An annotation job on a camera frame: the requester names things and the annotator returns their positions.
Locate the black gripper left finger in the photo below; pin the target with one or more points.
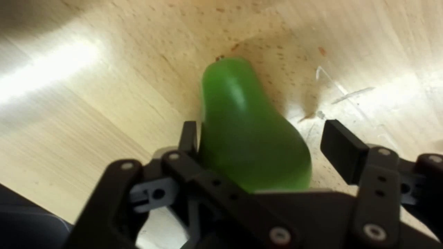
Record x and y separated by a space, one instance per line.
189 138

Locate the green plush apple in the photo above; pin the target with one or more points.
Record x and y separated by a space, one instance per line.
244 136

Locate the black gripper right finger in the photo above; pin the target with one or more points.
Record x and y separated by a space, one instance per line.
344 150

